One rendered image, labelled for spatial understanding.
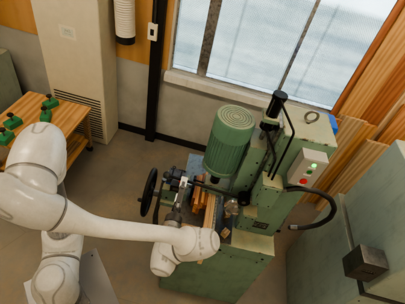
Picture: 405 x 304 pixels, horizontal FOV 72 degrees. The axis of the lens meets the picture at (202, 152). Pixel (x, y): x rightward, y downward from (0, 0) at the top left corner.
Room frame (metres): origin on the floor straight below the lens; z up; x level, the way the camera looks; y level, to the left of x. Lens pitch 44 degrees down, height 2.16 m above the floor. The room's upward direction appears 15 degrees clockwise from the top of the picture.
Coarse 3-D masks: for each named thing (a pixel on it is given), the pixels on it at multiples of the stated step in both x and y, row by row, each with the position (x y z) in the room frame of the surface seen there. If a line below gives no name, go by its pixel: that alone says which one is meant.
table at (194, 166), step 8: (192, 160) 1.21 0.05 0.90; (200, 160) 1.23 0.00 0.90; (192, 168) 1.14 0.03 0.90; (200, 168) 1.16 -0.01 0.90; (192, 176) 1.08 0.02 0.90; (160, 200) 0.88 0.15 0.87; (168, 200) 0.90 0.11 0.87; (184, 208) 0.85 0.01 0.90; (184, 216) 0.81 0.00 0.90; (192, 216) 0.82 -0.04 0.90; (200, 216) 0.83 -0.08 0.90; (192, 224) 0.77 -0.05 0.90; (200, 224) 0.78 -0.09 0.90
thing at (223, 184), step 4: (208, 176) 1.00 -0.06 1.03; (204, 180) 0.97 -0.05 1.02; (208, 180) 0.97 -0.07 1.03; (220, 180) 0.99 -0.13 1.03; (224, 180) 1.00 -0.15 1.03; (228, 180) 1.01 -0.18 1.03; (204, 184) 0.94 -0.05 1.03; (208, 184) 0.94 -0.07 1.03; (212, 184) 0.95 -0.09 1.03; (216, 184) 0.96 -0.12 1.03; (220, 184) 0.97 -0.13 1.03; (224, 184) 0.97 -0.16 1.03; (228, 184) 0.98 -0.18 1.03; (204, 188) 0.94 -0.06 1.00; (216, 188) 0.94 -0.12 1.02; (220, 188) 0.94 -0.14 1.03; (224, 188) 0.95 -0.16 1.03; (228, 188) 0.95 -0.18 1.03; (208, 192) 0.94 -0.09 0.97; (212, 192) 0.94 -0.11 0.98; (216, 192) 0.94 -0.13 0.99
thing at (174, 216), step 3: (174, 207) 0.69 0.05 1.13; (174, 210) 0.68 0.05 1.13; (171, 213) 0.66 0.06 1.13; (174, 213) 0.66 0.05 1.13; (177, 213) 0.67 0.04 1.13; (168, 216) 0.65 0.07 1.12; (171, 216) 0.65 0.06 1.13; (174, 216) 0.65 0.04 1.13; (177, 216) 0.65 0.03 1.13; (180, 216) 0.66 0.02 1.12; (165, 219) 0.64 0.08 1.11; (168, 219) 0.63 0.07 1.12; (171, 219) 0.63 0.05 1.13; (174, 219) 0.63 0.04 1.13; (177, 219) 0.64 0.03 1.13; (180, 219) 0.65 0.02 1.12; (177, 222) 0.63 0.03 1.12; (180, 222) 0.64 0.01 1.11
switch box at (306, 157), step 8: (304, 152) 0.85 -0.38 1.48; (312, 152) 0.86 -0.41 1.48; (320, 152) 0.88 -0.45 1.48; (296, 160) 0.86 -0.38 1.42; (304, 160) 0.82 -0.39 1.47; (312, 160) 0.82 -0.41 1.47; (320, 160) 0.83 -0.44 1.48; (296, 168) 0.83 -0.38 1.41; (304, 168) 0.82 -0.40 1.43; (320, 168) 0.82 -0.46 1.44; (288, 176) 0.85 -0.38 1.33; (296, 176) 0.82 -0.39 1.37; (304, 176) 0.82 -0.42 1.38; (312, 176) 0.82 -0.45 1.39; (296, 184) 0.82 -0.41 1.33; (304, 184) 0.82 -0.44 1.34; (312, 184) 0.82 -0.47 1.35
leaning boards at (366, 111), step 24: (384, 24) 2.14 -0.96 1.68; (384, 48) 2.11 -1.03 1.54; (360, 72) 2.13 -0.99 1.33; (384, 72) 2.09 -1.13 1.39; (360, 96) 2.08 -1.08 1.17; (384, 96) 2.12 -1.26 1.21; (336, 120) 1.98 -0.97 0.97; (360, 120) 1.96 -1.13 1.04; (384, 120) 2.08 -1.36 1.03; (360, 144) 1.96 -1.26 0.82; (384, 144) 1.92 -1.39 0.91; (336, 168) 1.95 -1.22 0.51; (360, 168) 1.88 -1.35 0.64; (336, 192) 1.87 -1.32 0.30
